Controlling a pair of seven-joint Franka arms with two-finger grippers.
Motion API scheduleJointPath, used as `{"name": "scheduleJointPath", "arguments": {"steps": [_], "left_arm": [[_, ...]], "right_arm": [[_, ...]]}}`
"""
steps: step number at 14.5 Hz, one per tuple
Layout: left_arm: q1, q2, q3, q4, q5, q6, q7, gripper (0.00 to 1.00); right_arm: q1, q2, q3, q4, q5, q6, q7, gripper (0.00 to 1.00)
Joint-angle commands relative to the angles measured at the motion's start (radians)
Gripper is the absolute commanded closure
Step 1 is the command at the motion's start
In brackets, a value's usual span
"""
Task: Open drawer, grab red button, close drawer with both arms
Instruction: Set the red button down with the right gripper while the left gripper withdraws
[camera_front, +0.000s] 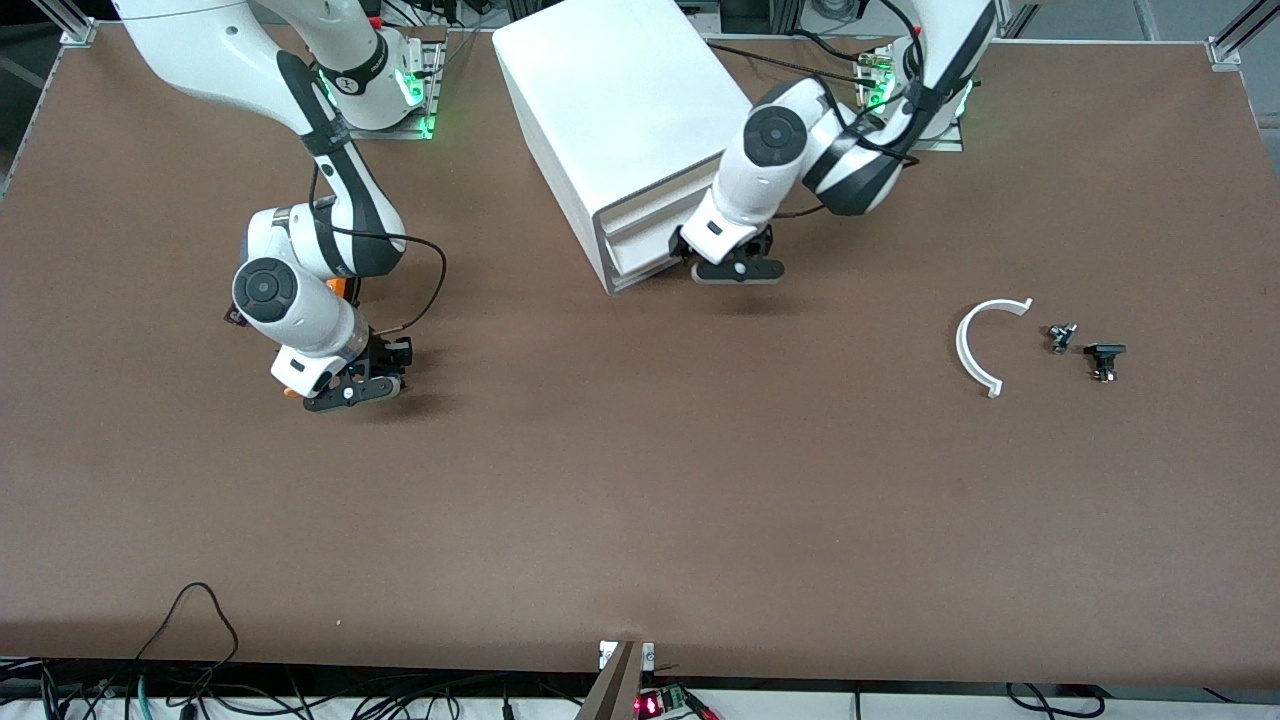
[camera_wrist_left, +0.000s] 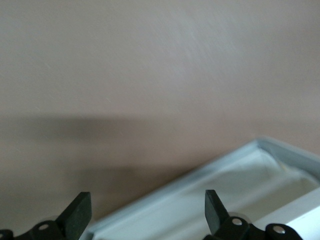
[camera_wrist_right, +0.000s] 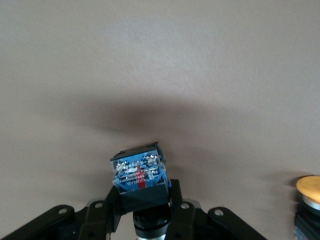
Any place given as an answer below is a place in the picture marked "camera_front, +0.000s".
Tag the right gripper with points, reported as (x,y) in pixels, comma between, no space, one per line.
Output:
(384,351)

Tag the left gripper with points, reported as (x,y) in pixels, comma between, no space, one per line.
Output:
(757,240)

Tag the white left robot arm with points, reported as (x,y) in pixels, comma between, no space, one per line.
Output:
(770,140)

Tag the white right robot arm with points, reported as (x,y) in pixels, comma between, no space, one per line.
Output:
(290,300)

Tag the white drawer cabinet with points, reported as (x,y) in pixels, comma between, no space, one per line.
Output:
(600,90)

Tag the small black electronic component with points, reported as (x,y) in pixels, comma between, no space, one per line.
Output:
(232,316)

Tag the white semicircular plastic clamp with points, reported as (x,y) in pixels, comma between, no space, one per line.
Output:
(963,345)

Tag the small chrome metal fitting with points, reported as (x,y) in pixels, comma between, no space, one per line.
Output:
(1060,338)

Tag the electronics board with red light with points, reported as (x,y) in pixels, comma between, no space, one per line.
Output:
(660,703)

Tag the orange button enclosure box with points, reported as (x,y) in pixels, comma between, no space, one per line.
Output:
(338,288)

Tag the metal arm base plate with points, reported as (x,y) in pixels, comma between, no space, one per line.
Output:
(385,130)
(945,144)

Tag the black switch component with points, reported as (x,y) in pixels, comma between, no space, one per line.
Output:
(1104,351)

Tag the aluminium strut bracket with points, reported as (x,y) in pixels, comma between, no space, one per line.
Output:
(615,680)

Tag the aluminium frame profile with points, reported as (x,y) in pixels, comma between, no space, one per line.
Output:
(70,25)
(1235,35)

